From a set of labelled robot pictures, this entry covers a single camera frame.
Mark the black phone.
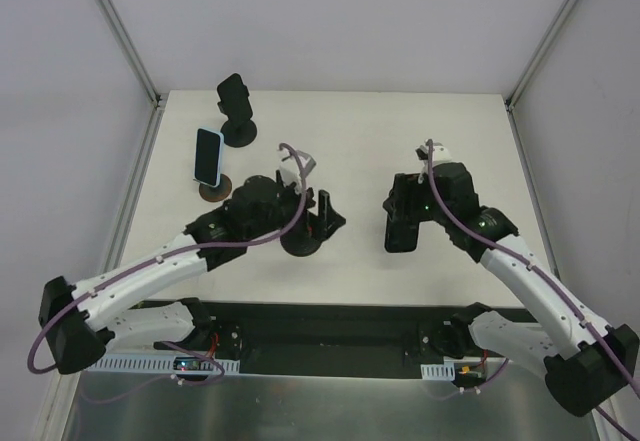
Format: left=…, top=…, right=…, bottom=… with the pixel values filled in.
left=384, top=217, right=419, bottom=253
left=216, top=73, right=253, bottom=122

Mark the black round base stand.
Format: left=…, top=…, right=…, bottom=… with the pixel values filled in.
left=279, top=227, right=322, bottom=257

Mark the blue case phone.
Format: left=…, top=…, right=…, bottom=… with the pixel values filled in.
left=194, top=128, right=224, bottom=187

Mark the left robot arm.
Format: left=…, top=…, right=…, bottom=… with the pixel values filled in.
left=36, top=175, right=346, bottom=375

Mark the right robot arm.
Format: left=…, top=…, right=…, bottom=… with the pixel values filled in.
left=383, top=162, right=639, bottom=417

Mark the brown base phone stand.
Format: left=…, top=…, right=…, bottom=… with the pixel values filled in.
left=198, top=174, right=232, bottom=203

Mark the rear black phone stand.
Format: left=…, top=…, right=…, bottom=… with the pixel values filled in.
left=218, top=101, right=257, bottom=148

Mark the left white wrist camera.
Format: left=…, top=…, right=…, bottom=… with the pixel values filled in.
left=276, top=149, right=316, bottom=194

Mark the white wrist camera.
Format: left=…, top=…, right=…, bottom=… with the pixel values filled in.
left=416, top=142, right=452, bottom=184
left=276, top=149, right=316, bottom=194

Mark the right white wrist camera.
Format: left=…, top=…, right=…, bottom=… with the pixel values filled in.
left=416, top=142, right=452, bottom=184

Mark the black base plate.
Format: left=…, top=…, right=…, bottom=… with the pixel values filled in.
left=144, top=299, right=506, bottom=378

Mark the right white cable duct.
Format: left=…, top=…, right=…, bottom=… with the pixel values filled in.
left=420, top=361, right=456, bottom=382

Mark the white cable duct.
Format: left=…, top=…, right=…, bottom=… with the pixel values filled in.
left=420, top=361, right=456, bottom=382
left=87, top=353, right=240, bottom=376

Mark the left white cable duct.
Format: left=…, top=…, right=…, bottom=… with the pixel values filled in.
left=87, top=353, right=240, bottom=376

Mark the right aluminium frame post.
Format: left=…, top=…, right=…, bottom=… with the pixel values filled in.
left=505, top=0, right=581, bottom=113

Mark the aluminium frame post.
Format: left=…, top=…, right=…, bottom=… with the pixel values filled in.
left=505, top=0, right=581, bottom=113
left=94, top=0, right=162, bottom=108

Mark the left aluminium frame post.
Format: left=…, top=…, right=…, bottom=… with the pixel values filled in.
left=94, top=0, right=162, bottom=108

